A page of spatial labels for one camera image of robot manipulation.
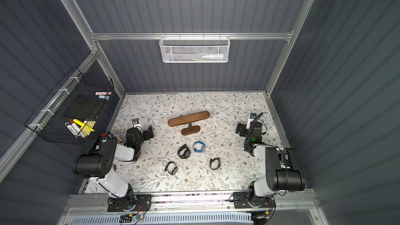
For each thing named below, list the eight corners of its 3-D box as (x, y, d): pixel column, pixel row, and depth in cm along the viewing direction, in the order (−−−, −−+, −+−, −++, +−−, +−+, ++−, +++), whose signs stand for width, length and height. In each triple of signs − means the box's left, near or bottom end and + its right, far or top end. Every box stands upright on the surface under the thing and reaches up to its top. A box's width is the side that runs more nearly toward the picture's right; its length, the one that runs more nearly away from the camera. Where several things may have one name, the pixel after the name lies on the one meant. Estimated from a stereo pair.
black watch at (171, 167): (165, 175, 84) (164, 173, 81) (167, 163, 88) (166, 161, 86) (177, 175, 84) (176, 173, 81) (178, 163, 88) (177, 161, 86)
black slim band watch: (209, 169, 86) (209, 167, 83) (209, 159, 89) (209, 157, 87) (219, 169, 86) (220, 167, 83) (219, 159, 89) (219, 157, 87)
